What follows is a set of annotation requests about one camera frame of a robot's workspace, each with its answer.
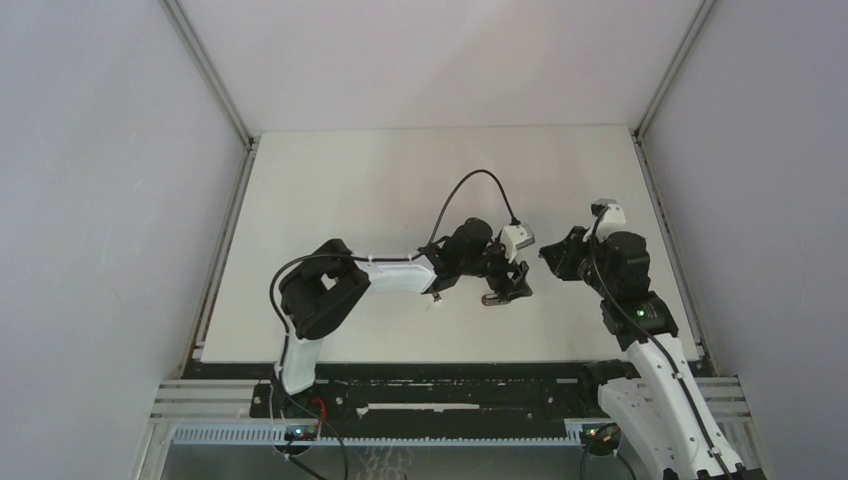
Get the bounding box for right aluminium frame post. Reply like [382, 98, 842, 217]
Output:
[632, 0, 720, 144]

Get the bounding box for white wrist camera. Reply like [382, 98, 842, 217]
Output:
[583, 198, 626, 243]
[499, 223, 535, 262]

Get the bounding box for left black camera cable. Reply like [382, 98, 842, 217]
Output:
[268, 169, 521, 346]

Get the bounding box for white slotted cable duct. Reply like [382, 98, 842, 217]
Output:
[173, 423, 584, 446]

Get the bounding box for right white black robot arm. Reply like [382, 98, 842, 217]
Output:
[539, 226, 765, 479]

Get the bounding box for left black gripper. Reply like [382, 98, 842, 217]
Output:
[458, 237, 532, 302]

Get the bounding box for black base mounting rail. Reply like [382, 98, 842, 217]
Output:
[249, 362, 608, 440]

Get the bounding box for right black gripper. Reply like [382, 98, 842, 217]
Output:
[541, 226, 616, 299]

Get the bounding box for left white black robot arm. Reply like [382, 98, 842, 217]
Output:
[268, 218, 535, 417]

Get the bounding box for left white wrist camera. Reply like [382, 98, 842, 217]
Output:
[499, 223, 535, 262]

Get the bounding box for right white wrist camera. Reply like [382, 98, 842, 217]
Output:
[583, 198, 626, 243]

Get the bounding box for aluminium frame post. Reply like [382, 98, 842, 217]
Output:
[159, 0, 254, 150]
[632, 0, 720, 144]

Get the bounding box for tan stapler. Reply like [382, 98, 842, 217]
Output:
[481, 294, 511, 307]

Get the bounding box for left aluminium frame post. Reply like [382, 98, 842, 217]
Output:
[159, 0, 254, 150]

